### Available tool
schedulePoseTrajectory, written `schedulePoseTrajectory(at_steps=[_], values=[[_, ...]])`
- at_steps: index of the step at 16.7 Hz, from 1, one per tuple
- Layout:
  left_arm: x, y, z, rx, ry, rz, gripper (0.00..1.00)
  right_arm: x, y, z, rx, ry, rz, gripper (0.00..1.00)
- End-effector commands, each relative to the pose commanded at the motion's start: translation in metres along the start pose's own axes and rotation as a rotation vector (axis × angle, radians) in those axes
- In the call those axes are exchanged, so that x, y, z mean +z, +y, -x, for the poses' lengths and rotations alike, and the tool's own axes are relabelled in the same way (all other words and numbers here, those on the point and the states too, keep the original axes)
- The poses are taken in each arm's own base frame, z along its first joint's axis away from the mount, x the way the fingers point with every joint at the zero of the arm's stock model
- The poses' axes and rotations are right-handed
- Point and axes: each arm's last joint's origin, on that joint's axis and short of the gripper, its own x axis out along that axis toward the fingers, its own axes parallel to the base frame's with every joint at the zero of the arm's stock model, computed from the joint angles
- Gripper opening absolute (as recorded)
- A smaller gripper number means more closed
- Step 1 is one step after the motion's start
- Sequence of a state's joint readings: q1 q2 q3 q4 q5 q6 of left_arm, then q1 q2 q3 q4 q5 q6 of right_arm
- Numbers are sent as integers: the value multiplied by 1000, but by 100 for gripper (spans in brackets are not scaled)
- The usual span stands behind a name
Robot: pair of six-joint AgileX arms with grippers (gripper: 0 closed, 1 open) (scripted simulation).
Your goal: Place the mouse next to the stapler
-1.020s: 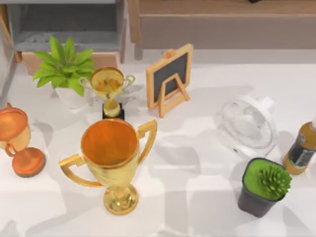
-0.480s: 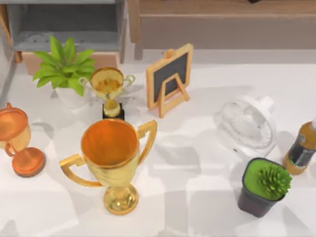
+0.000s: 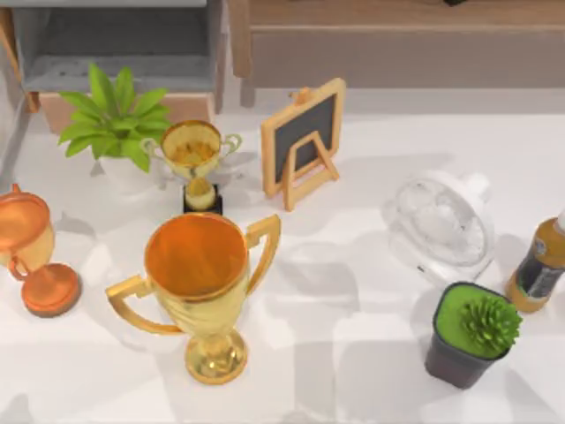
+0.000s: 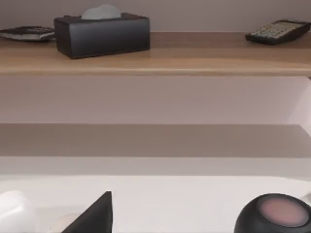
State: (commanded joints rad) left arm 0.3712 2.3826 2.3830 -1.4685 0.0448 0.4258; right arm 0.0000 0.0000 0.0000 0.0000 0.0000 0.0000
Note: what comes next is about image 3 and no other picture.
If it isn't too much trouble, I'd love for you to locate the wooden framed blackboard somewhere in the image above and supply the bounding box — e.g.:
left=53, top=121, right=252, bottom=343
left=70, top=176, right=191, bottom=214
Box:
left=260, top=77, right=347, bottom=212

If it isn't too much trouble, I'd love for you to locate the large gold trophy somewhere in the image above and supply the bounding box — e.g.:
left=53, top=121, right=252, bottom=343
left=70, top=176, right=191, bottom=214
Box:
left=104, top=211, right=283, bottom=385

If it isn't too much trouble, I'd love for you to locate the small gold trophy black base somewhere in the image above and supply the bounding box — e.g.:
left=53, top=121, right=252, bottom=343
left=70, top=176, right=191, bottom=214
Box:
left=139, top=119, right=244, bottom=216

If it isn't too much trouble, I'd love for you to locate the white table fan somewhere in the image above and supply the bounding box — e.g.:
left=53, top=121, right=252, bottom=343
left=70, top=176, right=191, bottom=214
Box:
left=381, top=170, right=497, bottom=284

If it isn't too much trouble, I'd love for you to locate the pale wooden drawer front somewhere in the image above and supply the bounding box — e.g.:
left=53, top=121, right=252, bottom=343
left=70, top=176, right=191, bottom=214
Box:
left=37, top=90, right=217, bottom=135

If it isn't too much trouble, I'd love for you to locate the leafy plant in white pot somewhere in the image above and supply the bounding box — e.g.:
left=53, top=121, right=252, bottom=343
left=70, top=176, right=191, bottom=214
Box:
left=56, top=61, right=172, bottom=196

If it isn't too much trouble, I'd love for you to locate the wooden cupboard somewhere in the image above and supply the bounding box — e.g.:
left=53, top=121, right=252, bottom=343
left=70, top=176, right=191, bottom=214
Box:
left=227, top=0, right=565, bottom=108

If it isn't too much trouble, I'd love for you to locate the succulent in dark grey pot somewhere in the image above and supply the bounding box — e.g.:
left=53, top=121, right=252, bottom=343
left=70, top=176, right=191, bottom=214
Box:
left=424, top=281, right=524, bottom=390

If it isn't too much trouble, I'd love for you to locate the grey pierced drawer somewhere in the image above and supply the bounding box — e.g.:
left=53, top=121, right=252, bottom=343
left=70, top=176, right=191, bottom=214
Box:
left=11, top=0, right=224, bottom=95

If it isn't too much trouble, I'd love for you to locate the copper trophy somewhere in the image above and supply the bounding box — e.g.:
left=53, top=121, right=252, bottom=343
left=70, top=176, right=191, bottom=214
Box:
left=0, top=184, right=84, bottom=319

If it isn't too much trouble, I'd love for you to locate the orange juice bottle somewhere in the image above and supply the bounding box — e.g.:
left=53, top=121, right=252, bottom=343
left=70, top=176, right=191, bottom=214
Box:
left=503, top=208, right=565, bottom=314

